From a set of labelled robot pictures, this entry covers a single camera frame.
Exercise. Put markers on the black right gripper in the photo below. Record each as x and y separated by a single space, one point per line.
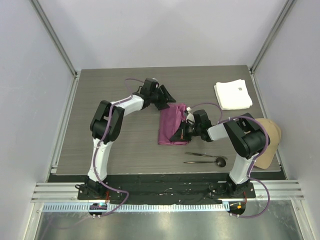
181 135

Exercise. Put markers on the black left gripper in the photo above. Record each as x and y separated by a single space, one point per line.
163 104

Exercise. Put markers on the magenta cloth napkin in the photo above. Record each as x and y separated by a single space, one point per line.
169 123

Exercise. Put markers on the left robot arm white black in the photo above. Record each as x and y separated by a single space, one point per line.
106 127

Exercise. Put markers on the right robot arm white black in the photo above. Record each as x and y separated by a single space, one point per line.
248 137

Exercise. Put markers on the dark metal spoon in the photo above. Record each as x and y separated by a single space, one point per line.
219 161

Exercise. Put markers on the dark metal fork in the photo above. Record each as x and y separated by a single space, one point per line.
205 155

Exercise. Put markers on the white folded towel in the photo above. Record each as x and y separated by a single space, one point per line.
233 95

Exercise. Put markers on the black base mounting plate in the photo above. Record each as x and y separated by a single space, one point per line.
158 189

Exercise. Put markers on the tan baseball cap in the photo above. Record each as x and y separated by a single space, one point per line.
275 134

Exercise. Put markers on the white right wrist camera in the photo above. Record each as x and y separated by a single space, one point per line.
189 117

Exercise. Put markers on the aluminium front rail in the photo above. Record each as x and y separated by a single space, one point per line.
66 192

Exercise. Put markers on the aluminium frame post left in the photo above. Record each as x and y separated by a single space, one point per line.
53 35

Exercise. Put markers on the aluminium frame post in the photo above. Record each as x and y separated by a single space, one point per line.
281 18
53 35

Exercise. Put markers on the slotted cable duct strip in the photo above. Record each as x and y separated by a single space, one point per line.
95 207

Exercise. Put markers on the aluminium frame post right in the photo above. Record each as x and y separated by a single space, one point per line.
281 18

